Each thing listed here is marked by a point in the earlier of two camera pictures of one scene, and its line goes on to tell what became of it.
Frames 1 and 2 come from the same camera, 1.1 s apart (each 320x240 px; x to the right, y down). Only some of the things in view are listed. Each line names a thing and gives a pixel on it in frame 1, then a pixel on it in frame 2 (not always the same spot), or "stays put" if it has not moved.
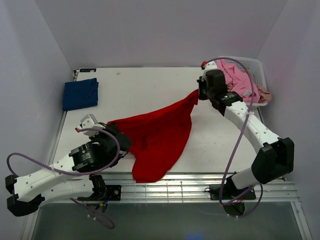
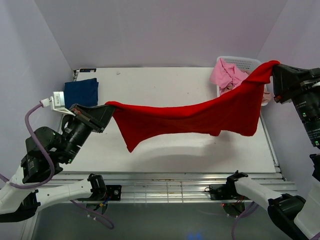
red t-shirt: (158, 137) to (239, 112)
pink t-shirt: (238, 80) stays put
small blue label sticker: (87, 70) stays put
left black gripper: (122, 141) to (88, 120)
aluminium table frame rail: (183, 187) stays put
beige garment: (265, 96) stays put
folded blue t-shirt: (79, 94) stays put
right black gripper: (202, 90) to (299, 86)
